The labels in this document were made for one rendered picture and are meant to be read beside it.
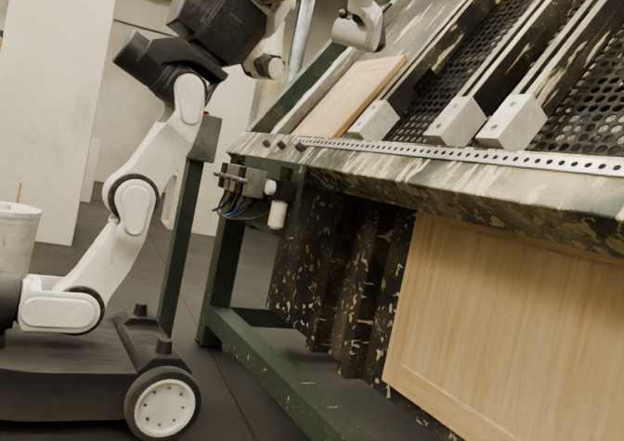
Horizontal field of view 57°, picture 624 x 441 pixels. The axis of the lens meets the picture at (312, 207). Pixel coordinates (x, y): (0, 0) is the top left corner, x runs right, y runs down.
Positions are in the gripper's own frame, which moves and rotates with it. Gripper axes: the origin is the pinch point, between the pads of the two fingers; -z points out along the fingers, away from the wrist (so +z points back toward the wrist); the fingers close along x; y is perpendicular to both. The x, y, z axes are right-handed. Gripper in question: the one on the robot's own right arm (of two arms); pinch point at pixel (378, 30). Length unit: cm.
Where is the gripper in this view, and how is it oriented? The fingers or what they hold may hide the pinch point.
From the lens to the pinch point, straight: 183.0
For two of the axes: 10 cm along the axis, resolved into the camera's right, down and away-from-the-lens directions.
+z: -3.5, 3.4, -8.7
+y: -9.3, -0.1, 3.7
